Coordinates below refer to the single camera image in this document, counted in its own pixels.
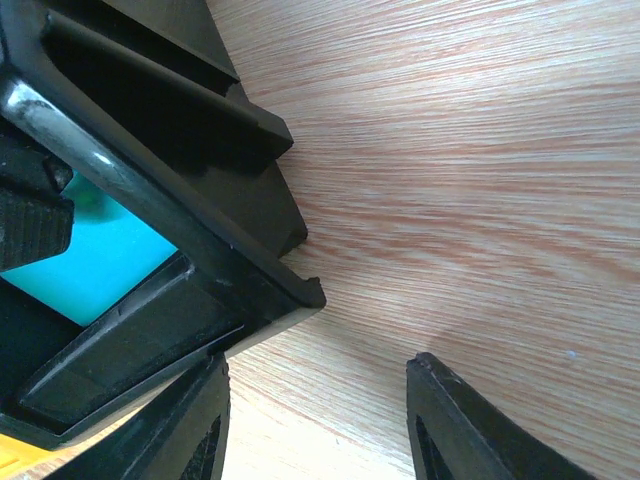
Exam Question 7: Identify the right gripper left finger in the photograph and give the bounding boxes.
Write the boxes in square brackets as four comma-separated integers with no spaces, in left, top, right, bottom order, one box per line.
[48,354,230,479]

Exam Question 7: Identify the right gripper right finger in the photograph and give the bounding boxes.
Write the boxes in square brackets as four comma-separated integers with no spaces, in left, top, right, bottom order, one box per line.
[406,352,594,479]

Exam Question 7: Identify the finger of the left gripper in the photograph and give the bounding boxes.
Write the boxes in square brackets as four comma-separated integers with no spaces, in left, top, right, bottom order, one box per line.
[1,134,74,268]

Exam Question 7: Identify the black bin with teal cards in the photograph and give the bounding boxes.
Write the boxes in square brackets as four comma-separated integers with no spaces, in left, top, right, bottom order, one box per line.
[1,1,326,450]

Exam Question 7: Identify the yellow plastic bin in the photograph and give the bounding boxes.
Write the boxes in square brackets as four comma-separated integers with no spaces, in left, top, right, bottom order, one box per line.
[0,434,56,479]

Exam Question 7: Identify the teal card stack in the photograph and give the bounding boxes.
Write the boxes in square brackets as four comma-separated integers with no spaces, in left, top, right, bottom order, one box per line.
[1,173,177,327]

